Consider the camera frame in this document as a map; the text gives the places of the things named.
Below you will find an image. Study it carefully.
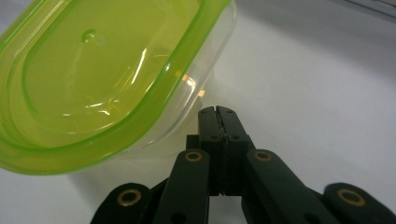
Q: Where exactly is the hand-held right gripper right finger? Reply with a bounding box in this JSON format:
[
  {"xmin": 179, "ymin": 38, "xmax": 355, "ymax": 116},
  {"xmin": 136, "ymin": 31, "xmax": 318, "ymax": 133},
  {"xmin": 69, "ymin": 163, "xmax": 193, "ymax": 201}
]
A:
[{"xmin": 217, "ymin": 105, "xmax": 256, "ymax": 197}]

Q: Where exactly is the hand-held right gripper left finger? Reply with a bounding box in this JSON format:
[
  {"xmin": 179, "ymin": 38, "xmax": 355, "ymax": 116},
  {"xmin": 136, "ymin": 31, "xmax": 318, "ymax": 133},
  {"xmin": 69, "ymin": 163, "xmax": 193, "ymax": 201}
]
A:
[{"xmin": 186, "ymin": 105, "xmax": 226, "ymax": 197}]

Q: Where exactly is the clear container with green lid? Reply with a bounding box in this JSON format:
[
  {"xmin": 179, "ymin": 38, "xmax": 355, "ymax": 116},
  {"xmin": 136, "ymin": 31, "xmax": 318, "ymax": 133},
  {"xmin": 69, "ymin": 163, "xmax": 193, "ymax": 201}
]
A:
[{"xmin": 0, "ymin": 0, "xmax": 238, "ymax": 175}]

